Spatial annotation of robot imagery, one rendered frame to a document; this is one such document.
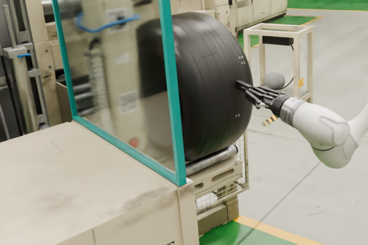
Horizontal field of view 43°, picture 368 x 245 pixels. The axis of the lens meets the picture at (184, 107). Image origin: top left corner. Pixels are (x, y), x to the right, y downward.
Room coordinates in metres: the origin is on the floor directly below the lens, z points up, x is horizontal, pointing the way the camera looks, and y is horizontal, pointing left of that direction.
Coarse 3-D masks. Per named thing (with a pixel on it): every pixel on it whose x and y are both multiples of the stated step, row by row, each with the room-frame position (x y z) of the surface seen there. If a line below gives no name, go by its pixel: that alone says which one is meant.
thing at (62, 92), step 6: (60, 84) 1.92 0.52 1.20; (60, 90) 1.92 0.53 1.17; (66, 90) 1.86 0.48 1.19; (60, 96) 1.93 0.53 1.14; (66, 96) 1.87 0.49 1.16; (60, 102) 1.95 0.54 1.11; (66, 102) 1.88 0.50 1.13; (66, 108) 1.90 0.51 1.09; (66, 114) 1.91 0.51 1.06; (66, 120) 1.92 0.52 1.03
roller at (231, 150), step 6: (234, 144) 1.75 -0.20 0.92; (222, 150) 1.71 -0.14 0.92; (228, 150) 1.71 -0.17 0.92; (234, 150) 1.72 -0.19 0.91; (204, 156) 1.67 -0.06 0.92; (210, 156) 1.67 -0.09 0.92; (216, 156) 1.67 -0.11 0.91; (222, 156) 1.69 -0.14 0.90; (228, 156) 1.70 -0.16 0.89; (192, 162) 1.62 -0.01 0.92; (198, 162) 1.63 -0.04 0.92; (204, 162) 1.64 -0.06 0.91; (210, 162) 1.65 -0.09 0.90; (216, 162) 1.67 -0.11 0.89; (186, 168) 1.59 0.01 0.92; (192, 168) 1.60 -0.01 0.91; (198, 168) 1.61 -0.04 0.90; (186, 174) 1.58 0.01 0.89
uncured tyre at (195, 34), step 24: (192, 24) 1.70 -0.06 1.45; (216, 24) 1.72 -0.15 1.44; (192, 48) 1.58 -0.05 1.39; (216, 48) 1.61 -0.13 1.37; (240, 48) 1.67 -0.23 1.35; (192, 72) 1.53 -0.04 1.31; (216, 72) 1.55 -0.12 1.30; (240, 72) 1.60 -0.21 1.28; (192, 96) 1.51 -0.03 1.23; (216, 96) 1.52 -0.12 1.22; (240, 96) 1.58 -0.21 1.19; (192, 120) 1.51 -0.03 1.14; (216, 120) 1.52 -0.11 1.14; (240, 120) 1.59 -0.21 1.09; (192, 144) 1.54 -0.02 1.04; (216, 144) 1.57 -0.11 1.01
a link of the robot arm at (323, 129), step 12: (300, 108) 1.31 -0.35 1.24; (312, 108) 1.28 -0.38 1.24; (324, 108) 1.28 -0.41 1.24; (300, 120) 1.28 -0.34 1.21; (312, 120) 1.25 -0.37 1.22; (324, 120) 1.23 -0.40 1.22; (336, 120) 1.22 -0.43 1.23; (300, 132) 1.29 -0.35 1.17; (312, 132) 1.24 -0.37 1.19; (324, 132) 1.21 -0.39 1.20; (336, 132) 1.20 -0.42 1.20; (348, 132) 1.22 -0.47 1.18; (312, 144) 1.29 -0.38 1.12; (324, 144) 1.22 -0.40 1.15; (336, 144) 1.20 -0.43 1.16
